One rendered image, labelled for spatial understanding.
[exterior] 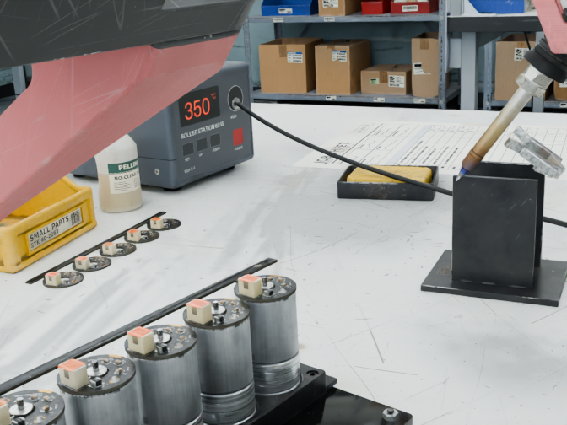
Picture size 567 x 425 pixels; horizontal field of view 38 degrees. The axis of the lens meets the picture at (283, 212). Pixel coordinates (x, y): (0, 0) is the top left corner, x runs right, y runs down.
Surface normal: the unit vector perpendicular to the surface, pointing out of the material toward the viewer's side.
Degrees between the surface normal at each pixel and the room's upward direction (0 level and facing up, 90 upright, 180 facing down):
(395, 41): 90
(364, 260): 0
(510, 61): 91
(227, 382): 90
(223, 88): 90
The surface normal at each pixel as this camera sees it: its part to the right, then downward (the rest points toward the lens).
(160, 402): -0.03, 0.30
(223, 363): 0.23, 0.29
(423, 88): -0.35, 0.26
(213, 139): 0.83, 0.13
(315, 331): -0.05, -0.95
